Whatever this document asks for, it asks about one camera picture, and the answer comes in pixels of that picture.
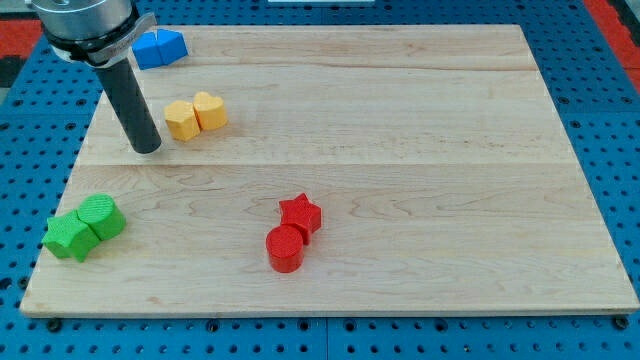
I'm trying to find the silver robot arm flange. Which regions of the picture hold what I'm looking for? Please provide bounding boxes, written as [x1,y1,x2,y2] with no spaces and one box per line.
[25,0,157,68]

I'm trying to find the red star block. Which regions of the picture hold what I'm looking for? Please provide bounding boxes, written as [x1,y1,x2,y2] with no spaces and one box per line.
[279,193,322,245]

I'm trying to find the light wooden board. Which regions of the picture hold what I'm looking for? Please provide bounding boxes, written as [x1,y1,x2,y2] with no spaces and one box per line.
[20,25,639,318]

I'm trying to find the red cylinder block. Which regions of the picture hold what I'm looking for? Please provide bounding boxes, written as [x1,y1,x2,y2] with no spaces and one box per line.
[265,225,304,273]

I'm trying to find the yellow heart block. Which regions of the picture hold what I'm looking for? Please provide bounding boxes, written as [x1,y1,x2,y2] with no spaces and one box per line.
[193,92,228,130]

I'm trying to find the blue cube block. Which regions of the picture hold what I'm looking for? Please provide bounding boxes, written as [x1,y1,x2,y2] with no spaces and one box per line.
[132,32,163,70]

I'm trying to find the green cylinder block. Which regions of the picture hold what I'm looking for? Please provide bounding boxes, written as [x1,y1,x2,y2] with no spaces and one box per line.
[77,193,126,240]

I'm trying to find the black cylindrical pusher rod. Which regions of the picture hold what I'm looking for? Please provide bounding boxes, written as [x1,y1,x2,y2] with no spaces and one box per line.
[96,59,162,154]

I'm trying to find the green star block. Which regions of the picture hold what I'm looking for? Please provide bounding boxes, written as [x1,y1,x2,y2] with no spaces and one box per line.
[41,210,101,262]

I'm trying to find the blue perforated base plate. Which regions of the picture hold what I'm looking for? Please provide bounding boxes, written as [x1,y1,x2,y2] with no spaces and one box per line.
[1,0,639,359]

